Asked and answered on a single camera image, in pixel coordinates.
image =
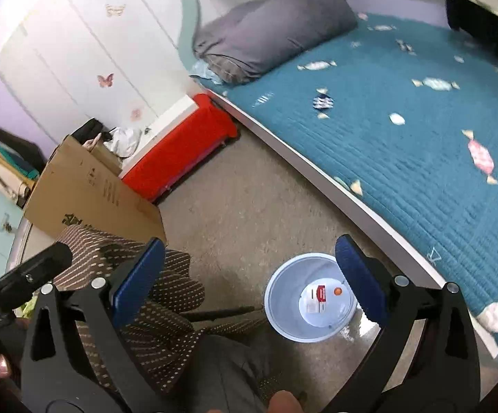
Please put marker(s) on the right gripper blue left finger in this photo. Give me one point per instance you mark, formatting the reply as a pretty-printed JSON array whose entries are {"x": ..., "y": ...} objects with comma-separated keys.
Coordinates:
[{"x": 56, "y": 373}]

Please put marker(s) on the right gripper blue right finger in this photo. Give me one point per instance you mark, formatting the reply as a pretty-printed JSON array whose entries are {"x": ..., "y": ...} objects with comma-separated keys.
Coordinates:
[{"x": 444, "y": 375}]

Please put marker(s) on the white plastic trash bin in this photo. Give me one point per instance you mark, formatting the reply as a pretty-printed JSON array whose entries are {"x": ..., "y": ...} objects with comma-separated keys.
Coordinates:
[{"x": 308, "y": 298}]

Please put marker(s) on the brown cardboard box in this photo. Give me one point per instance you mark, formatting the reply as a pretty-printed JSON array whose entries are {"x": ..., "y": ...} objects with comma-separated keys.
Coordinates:
[{"x": 76, "y": 189}]

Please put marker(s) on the white plastic bag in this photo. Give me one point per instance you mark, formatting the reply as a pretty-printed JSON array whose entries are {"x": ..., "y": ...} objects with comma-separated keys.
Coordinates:
[{"x": 124, "y": 142}]

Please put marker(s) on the teal candy-print bed sheet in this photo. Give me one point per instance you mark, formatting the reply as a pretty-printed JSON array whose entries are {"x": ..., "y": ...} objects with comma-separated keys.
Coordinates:
[{"x": 404, "y": 115}]

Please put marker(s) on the red covered bench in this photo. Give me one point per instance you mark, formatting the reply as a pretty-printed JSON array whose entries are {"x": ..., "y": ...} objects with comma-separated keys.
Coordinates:
[{"x": 181, "y": 150}]

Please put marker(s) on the white wardrobe with butterflies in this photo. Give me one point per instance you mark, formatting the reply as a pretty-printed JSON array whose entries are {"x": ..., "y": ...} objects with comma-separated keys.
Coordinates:
[{"x": 118, "y": 61}]

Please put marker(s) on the black clothing on bed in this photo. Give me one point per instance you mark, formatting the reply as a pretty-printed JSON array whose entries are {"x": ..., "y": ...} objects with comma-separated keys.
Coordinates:
[{"x": 475, "y": 20}]

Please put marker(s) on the grey folded quilt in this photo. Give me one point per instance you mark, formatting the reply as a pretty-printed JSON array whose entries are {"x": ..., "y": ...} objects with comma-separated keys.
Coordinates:
[{"x": 258, "y": 36}]

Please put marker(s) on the white bed frame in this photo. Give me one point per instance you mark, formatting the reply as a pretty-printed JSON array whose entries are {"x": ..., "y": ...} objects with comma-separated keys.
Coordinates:
[{"x": 339, "y": 193}]

